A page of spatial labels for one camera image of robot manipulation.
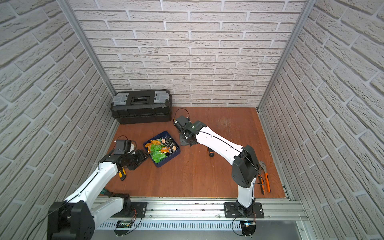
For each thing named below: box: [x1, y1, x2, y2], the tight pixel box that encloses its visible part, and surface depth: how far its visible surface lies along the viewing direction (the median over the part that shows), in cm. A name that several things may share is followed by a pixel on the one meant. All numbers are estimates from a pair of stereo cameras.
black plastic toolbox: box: [110, 89, 172, 125], surface depth 102 cm
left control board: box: [113, 220, 133, 237], surface depth 72 cm
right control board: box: [240, 220, 256, 238], surface depth 71 cm
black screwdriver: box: [208, 147, 215, 158], surface depth 94 cm
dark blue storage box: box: [143, 131, 181, 168], surface depth 94 cm
